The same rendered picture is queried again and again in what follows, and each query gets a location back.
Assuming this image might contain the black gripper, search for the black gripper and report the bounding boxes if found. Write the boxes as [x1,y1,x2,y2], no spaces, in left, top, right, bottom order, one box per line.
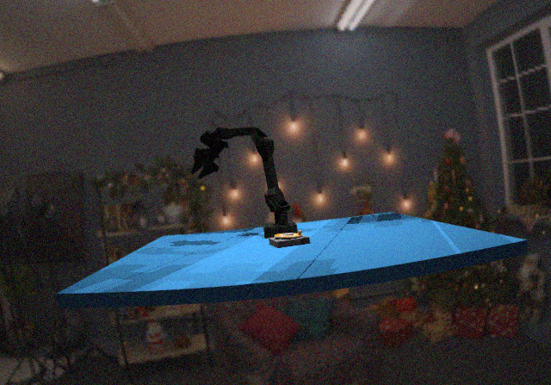
[191,147,219,179]

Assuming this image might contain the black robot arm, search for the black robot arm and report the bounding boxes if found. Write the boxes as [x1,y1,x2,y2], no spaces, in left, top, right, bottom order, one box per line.
[195,127,291,227]

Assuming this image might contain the orange round plate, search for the orange round plate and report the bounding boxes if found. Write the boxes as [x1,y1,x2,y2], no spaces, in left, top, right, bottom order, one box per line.
[275,230,303,238]

